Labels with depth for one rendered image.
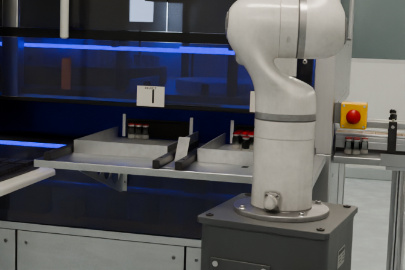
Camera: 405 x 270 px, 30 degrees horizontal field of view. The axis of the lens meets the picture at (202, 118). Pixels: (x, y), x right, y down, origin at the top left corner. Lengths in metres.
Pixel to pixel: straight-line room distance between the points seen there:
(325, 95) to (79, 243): 0.88
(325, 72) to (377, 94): 4.62
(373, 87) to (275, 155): 5.31
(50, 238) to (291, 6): 1.27
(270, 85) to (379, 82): 5.32
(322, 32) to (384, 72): 5.30
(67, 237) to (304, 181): 1.10
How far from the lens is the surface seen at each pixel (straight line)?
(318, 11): 1.44
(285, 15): 1.43
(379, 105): 6.75
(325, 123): 2.14
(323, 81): 2.14
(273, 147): 1.45
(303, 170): 1.47
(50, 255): 2.44
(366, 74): 6.73
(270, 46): 1.44
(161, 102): 2.23
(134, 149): 1.99
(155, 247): 2.31
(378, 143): 2.25
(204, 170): 1.83
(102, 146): 2.02
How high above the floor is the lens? 1.20
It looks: 6 degrees down
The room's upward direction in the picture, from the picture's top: 2 degrees clockwise
